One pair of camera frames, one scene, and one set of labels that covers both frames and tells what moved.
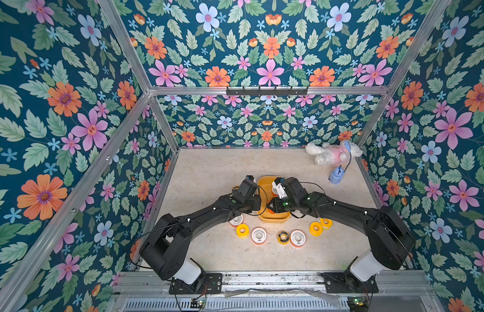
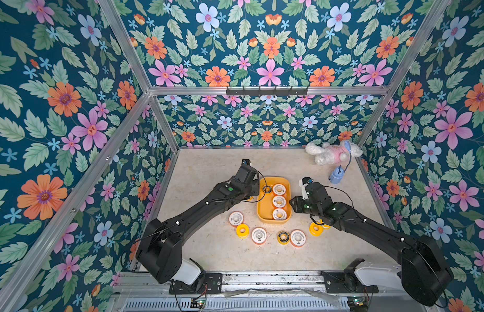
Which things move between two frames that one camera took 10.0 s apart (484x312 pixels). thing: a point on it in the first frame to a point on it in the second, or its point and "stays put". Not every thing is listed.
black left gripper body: x=252 y=204 to x=252 y=189
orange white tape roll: x=259 y=235 stays put
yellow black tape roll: x=283 y=237 stays put
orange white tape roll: x=274 y=190 stays put
